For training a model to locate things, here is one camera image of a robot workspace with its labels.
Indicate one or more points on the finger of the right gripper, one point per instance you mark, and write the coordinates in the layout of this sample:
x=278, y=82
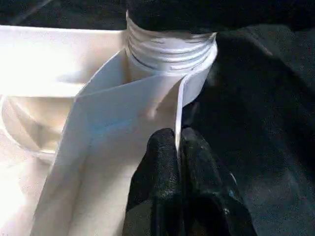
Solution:
x=206, y=14

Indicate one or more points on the white plastic table leg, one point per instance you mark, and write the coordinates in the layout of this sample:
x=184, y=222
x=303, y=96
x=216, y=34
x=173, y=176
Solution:
x=167, y=49

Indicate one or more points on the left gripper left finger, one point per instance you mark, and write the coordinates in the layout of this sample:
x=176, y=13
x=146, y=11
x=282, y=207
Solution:
x=157, y=191

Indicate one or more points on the black mat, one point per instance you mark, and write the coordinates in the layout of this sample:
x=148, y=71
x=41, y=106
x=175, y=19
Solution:
x=266, y=147

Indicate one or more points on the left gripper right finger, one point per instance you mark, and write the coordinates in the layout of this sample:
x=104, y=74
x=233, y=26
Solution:
x=211, y=196

